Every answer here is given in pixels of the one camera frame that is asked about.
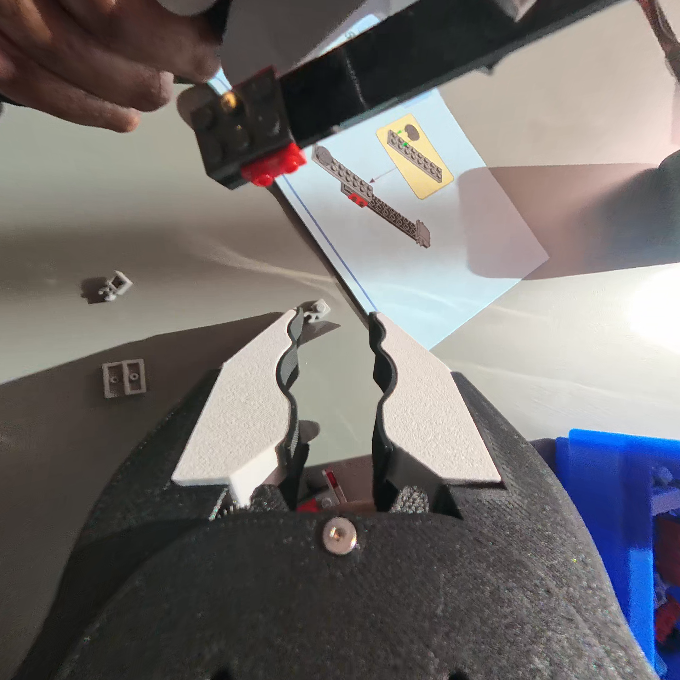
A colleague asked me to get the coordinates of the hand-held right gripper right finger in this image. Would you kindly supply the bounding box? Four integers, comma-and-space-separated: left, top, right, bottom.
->
368, 312, 503, 513

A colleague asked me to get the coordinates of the red brick sub-assembly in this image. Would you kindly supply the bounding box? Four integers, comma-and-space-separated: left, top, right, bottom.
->
296, 466, 350, 514

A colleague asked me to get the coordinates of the person's left hand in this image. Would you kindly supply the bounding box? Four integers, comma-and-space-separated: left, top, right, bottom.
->
0, 0, 224, 134

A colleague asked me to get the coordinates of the small grey plate brick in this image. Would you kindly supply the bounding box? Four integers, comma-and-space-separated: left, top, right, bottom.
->
101, 359, 146, 400

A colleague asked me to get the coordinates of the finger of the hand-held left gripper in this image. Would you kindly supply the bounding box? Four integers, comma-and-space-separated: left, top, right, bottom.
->
219, 0, 386, 88

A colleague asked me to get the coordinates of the grey desk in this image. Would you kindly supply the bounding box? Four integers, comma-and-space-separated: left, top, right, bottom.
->
0, 0, 680, 532

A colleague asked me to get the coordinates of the braided power cable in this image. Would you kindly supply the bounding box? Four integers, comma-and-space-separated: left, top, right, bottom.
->
635, 0, 680, 83

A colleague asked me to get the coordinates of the pile of loose toy bricks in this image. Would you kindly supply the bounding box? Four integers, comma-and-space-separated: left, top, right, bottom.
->
651, 465, 680, 646

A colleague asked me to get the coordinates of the small grey clip brick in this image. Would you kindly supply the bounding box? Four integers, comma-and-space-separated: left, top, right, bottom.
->
81, 270, 135, 305

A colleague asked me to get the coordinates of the long black brick beam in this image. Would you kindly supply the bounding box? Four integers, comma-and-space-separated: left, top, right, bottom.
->
188, 0, 638, 190

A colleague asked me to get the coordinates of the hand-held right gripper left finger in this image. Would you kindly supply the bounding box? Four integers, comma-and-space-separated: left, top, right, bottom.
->
171, 307, 311, 511

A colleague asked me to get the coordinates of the blue plastic bin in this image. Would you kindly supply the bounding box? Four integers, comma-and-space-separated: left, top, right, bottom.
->
555, 427, 680, 680

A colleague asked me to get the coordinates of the light blue instruction booklet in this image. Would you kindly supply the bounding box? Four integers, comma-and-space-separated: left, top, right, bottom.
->
207, 15, 550, 351

